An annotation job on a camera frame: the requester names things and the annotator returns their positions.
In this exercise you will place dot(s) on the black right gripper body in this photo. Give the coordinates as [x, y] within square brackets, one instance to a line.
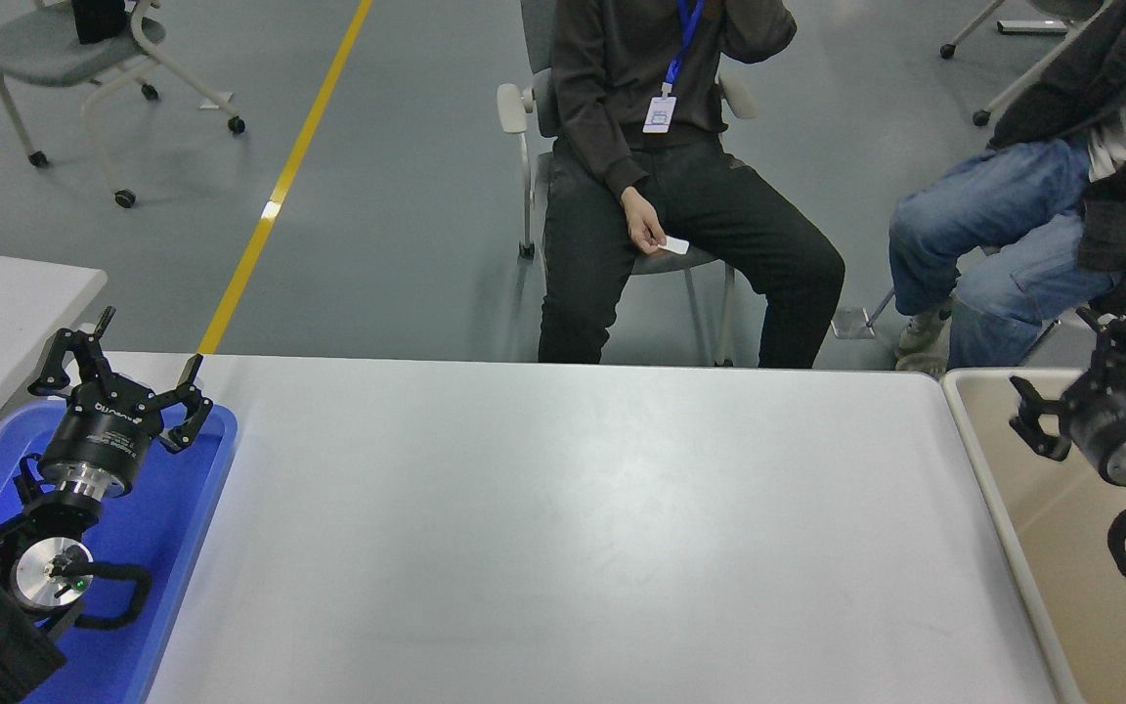
[1120, 420]

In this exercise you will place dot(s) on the black bag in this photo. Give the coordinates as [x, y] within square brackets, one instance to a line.
[99, 20]

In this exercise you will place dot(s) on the blue plastic tray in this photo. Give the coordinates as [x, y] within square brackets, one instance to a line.
[162, 528]

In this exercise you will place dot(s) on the grey office chair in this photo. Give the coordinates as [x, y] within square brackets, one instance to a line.
[512, 108]

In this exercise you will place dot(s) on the person's right hand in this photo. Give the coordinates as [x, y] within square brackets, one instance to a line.
[643, 221]

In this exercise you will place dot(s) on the large pale bin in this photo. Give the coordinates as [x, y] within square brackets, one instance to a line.
[1042, 548]

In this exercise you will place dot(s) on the pale metal-legged chair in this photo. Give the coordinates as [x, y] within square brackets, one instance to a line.
[853, 323]

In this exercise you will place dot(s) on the person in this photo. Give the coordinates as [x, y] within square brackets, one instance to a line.
[1013, 215]
[612, 78]

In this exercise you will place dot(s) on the grey wheeled chair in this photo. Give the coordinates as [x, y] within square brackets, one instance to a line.
[45, 49]
[1052, 8]

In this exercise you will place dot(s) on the small white card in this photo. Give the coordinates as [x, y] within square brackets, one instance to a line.
[675, 244]

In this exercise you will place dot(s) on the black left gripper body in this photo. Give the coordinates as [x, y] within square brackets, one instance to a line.
[99, 435]

